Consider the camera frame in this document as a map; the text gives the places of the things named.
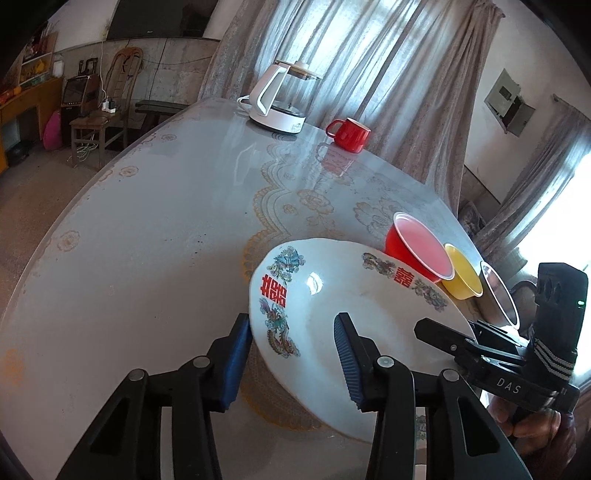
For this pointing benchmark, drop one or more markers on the yellow bowl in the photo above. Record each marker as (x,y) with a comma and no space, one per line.
(461,274)

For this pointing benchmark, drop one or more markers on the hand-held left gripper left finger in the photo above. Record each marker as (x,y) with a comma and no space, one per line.
(235,364)

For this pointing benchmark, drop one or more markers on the white printed plate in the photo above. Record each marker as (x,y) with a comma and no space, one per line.
(323,295)

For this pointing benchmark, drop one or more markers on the lace patterned tablecloth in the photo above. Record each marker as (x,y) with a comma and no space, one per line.
(138,230)

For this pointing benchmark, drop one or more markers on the sheer grey curtain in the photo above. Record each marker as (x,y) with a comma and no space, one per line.
(540,184)

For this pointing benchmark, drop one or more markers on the black television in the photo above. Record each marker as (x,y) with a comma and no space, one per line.
(157,18)

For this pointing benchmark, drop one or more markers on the pink bag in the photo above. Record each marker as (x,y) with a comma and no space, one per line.
(52,131)

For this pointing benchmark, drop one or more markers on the sheer beige curtain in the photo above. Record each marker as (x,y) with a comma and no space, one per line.
(369,60)

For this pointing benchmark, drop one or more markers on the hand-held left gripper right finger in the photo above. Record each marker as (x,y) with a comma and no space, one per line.
(348,364)

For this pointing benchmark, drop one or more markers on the wall electrical panel box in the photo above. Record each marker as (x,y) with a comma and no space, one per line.
(508,104)

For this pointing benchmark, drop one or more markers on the red mug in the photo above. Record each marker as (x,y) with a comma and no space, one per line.
(349,134)

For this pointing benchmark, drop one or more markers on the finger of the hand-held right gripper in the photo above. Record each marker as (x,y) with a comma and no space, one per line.
(445,338)
(503,336)

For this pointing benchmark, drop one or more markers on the wooden chair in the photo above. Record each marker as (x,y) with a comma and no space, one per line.
(94,122)

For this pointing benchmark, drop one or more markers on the person's right hand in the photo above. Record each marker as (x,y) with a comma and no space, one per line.
(538,423)

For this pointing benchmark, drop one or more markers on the white electric kettle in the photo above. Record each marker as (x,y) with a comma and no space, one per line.
(277,108)

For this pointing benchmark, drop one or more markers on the white power strip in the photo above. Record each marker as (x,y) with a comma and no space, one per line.
(110,106)

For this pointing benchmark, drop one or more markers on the red plastic cup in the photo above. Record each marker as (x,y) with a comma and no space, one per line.
(418,249)

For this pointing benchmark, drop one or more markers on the dark low bench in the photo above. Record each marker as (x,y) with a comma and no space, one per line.
(159,107)

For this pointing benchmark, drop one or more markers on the wooden cabinet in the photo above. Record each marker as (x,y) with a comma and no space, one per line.
(25,104)

